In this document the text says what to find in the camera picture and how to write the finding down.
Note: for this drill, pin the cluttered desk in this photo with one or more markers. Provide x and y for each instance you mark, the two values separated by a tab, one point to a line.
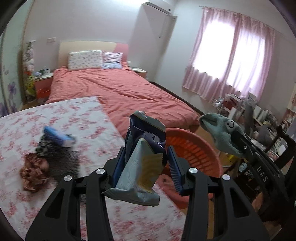
258	123

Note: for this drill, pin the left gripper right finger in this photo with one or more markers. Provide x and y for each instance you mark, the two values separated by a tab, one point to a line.
182	174

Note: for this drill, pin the white wire rack shelf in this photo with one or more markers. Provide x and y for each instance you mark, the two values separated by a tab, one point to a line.
218	104

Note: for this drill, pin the pink window curtain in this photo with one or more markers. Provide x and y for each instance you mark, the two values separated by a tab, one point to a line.
232	55

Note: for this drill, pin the floral pink white tablecloth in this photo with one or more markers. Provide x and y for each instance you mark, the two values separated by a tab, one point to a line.
97	141

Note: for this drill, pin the glass floral wardrobe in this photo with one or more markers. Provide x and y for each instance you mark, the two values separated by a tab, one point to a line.
11	73

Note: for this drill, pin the red left nightstand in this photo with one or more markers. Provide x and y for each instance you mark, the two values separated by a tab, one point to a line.
43	88

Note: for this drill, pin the blue white tissue pack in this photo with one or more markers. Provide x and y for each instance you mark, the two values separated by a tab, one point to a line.
63	140

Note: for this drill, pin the mugs on nightstand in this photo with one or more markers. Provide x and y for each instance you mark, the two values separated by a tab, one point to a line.
42	72

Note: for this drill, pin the grey green smiley sock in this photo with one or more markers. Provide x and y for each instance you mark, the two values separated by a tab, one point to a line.
221	128

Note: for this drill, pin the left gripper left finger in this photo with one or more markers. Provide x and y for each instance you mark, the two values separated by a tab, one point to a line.
113	169

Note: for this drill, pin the coral red bed duvet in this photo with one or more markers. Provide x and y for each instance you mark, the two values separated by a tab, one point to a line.
121	92

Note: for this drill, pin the beige pink headboard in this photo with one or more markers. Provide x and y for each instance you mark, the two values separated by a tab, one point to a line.
78	46

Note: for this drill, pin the blue silver snack wrapper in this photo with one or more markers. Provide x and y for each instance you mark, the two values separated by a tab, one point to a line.
145	159

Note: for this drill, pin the white floral pillow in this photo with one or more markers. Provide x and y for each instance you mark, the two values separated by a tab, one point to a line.
85	60

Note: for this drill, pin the brown striped scrunchie cloth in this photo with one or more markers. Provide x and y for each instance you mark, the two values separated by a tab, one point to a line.
34	172

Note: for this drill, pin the black white patterned cloth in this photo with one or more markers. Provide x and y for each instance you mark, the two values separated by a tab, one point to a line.
62	161

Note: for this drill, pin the hanging plush toys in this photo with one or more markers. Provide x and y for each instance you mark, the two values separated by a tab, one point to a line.
28	72

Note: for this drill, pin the black chair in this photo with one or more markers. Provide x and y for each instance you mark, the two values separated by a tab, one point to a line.
282	139

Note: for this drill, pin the pink striped pillow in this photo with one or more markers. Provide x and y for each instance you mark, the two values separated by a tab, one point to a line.
112	60

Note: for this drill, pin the white wall air conditioner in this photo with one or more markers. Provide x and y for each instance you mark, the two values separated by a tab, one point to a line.
159	14

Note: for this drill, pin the right nightstand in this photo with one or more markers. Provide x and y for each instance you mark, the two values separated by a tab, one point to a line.
139	72

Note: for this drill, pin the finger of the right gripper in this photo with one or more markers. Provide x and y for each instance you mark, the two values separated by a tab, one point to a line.
267	172

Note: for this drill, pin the red plastic laundry basket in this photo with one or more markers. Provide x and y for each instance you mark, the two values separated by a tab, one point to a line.
197	152

